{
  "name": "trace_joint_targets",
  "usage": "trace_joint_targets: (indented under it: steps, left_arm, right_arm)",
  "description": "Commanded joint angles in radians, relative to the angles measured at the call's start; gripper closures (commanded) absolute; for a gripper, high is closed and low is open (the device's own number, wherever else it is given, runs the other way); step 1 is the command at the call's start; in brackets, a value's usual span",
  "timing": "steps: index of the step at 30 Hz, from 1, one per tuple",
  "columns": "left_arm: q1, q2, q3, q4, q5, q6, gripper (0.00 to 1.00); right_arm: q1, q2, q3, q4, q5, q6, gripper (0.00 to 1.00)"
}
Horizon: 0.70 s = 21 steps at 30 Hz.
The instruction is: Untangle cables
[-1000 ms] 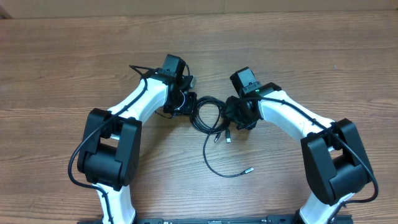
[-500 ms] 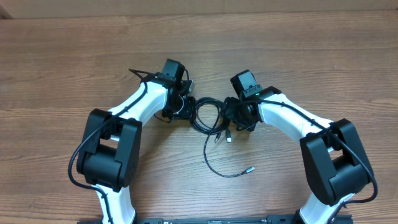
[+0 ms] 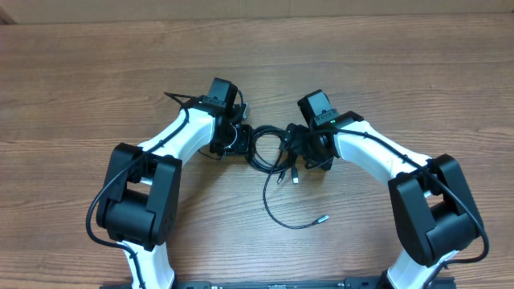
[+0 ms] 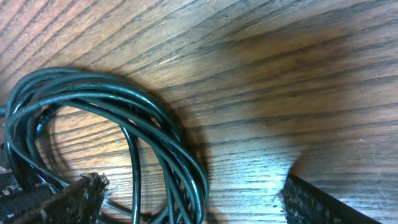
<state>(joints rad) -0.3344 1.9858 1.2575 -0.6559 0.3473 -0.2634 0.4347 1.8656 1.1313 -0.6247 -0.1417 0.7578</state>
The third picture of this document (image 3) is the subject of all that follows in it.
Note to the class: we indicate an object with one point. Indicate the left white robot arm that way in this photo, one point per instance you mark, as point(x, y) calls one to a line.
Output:
point(136, 209)

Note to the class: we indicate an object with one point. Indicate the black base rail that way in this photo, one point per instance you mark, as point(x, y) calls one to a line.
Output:
point(277, 284)

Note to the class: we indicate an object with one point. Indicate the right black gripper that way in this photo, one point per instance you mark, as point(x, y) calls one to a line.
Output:
point(295, 142)

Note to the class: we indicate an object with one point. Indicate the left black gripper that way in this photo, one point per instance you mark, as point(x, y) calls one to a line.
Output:
point(245, 131)

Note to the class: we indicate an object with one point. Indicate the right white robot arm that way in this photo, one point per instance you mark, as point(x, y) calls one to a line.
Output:
point(435, 215)

